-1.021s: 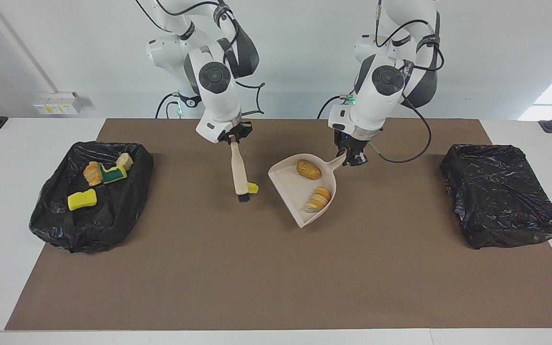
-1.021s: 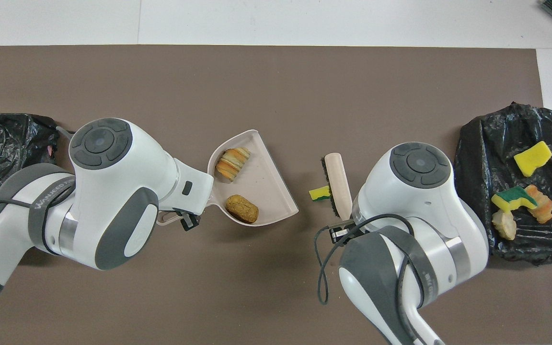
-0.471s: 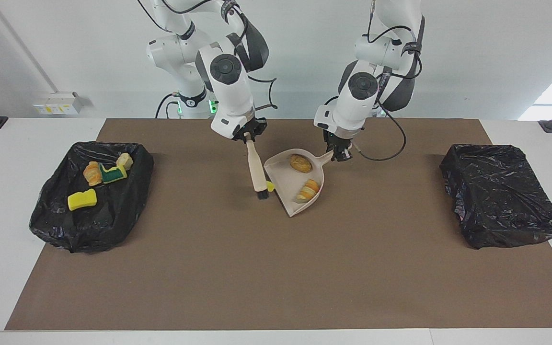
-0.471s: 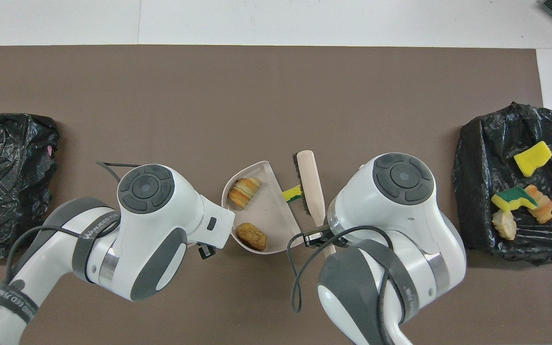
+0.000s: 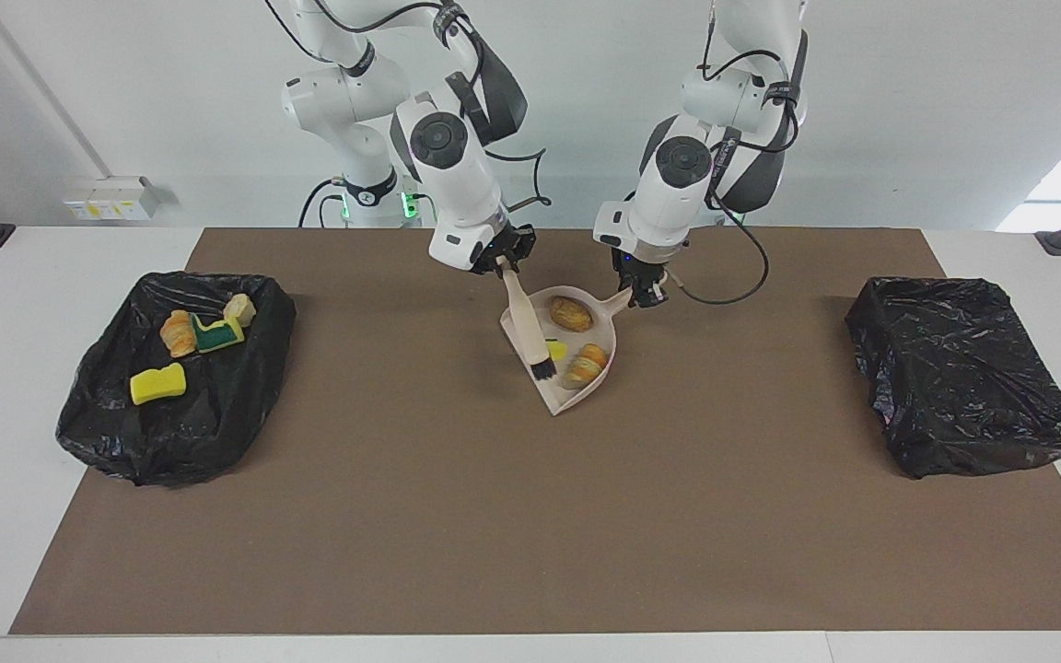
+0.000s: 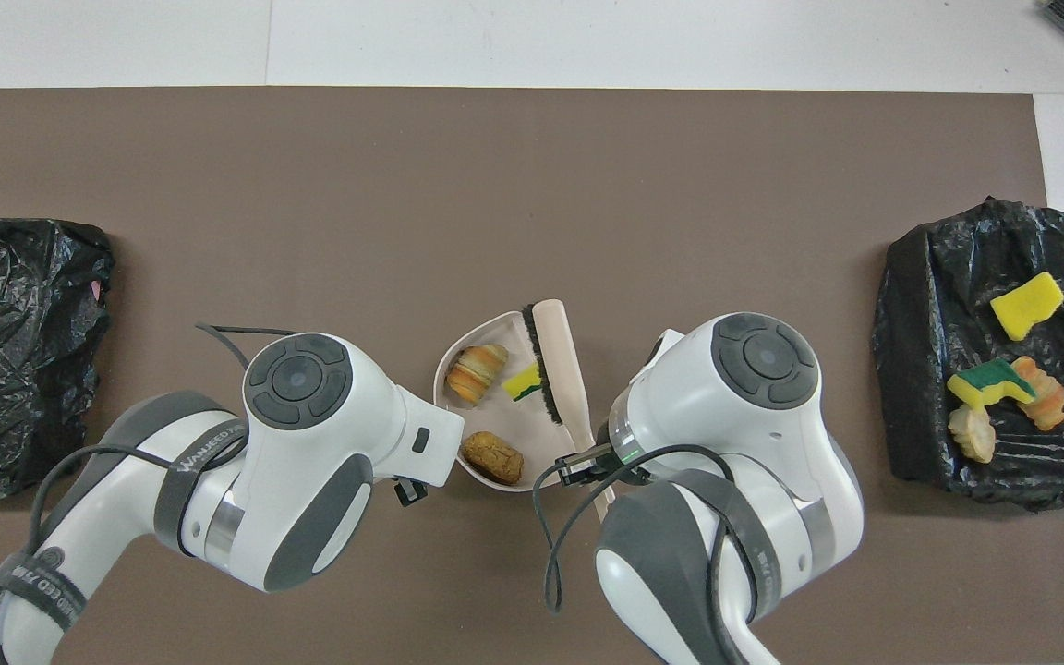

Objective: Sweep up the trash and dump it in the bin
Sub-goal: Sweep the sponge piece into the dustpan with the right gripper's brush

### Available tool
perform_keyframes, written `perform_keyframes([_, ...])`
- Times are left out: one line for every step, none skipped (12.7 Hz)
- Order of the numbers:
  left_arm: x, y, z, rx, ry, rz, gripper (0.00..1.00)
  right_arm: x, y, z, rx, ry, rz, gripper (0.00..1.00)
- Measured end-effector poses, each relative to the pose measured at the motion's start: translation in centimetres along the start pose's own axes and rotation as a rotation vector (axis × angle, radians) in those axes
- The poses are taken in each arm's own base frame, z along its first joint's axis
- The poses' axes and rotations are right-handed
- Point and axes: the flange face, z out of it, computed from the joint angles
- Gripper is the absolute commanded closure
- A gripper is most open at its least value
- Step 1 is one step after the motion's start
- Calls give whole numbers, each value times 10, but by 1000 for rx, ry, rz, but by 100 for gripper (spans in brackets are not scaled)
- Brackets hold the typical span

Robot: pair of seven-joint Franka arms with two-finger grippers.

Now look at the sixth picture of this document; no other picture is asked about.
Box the beige hand brush black bristles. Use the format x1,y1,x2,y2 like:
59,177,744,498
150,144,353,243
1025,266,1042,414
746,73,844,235
520,297,618,524

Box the beige plastic dustpan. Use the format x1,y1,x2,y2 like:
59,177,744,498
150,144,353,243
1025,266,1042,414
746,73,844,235
433,311,588,492

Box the orange striped croissant piece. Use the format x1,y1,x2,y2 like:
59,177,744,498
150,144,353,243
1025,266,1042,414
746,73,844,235
446,344,510,405
1012,356,1064,432

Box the pale croissant piece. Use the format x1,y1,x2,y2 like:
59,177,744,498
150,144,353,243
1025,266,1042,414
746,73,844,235
948,404,997,464

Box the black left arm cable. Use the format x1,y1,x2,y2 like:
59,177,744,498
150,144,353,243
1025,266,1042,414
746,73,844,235
29,323,302,564

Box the brown table mat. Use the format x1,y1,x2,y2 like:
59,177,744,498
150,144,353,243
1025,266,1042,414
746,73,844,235
0,86,1064,665

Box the notched yellow sponge piece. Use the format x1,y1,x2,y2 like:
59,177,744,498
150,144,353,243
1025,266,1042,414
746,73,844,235
946,358,1036,409

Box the brown bread roll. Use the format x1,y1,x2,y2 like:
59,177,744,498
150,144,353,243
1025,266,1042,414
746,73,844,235
461,431,526,487

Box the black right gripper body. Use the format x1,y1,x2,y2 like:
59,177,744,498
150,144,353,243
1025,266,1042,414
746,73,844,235
555,441,648,489

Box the black bag lined bin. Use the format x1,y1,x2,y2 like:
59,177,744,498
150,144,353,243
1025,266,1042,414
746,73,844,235
0,217,117,500
872,196,1064,512

